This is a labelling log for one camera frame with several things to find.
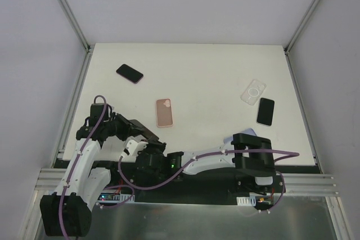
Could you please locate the pink phone case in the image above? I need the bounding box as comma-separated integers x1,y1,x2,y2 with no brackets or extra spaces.
155,98,173,128

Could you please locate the lavender phone case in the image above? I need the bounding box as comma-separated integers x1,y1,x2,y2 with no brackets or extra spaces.
223,128,257,144

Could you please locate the black phone white edge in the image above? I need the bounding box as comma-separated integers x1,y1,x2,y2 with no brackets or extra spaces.
256,98,275,126

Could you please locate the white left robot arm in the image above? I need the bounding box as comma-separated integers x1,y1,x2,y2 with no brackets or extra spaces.
40,112,158,238

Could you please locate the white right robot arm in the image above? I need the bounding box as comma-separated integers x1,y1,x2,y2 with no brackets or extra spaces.
135,133,276,192

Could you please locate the phone in purple case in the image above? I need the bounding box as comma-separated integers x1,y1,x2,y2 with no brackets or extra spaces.
116,64,143,84

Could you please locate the clear phone case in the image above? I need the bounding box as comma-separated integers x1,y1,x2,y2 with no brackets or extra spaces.
240,79,267,106

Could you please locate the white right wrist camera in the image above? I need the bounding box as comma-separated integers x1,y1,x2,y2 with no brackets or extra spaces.
120,137,148,158

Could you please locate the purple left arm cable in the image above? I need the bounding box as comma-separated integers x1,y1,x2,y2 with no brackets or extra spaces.
44,95,136,237

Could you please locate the left white cable duct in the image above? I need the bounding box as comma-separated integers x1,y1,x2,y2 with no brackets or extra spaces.
97,193,135,204

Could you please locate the white cable duct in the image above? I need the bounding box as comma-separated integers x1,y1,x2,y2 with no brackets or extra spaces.
236,195,257,207
97,193,135,204

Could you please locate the left aluminium frame post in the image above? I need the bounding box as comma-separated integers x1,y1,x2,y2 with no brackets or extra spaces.
57,0,91,53

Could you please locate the aluminium frame post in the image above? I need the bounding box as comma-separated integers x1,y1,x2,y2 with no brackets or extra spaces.
57,0,91,53
284,0,322,55

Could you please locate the right white cable duct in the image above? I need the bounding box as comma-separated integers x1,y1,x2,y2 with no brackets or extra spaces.
236,195,257,207

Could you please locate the aluminium front rail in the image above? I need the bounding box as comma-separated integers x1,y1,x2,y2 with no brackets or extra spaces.
34,168,340,197

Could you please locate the right aluminium frame post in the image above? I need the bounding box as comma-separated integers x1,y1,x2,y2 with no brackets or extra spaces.
284,0,322,55

